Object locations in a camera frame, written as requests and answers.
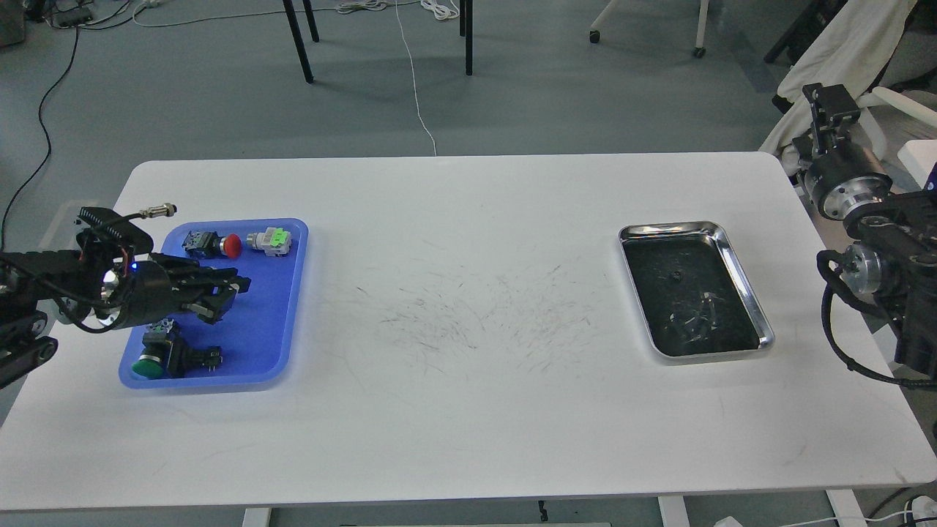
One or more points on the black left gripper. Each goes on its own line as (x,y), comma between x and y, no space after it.
(164,285)

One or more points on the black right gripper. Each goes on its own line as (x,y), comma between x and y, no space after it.
(844,175)

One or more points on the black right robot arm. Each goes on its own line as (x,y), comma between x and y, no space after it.
(889,270)

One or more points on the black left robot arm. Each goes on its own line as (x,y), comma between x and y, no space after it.
(115,275)

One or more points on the blue plastic tray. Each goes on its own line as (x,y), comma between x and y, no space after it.
(255,335)

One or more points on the silver metal tray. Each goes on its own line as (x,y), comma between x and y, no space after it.
(714,313)

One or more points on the beige cloth on chair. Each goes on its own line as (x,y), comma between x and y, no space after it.
(852,50)

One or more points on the black table leg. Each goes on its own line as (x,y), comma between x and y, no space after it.
(299,43)

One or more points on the red push button switch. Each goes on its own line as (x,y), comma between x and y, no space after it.
(211,245)

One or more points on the black switch block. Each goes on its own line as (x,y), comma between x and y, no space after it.
(183,358)

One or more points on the grey green switch module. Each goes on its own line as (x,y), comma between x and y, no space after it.
(272,242)

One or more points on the green push button switch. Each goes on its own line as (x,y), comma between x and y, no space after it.
(157,359)

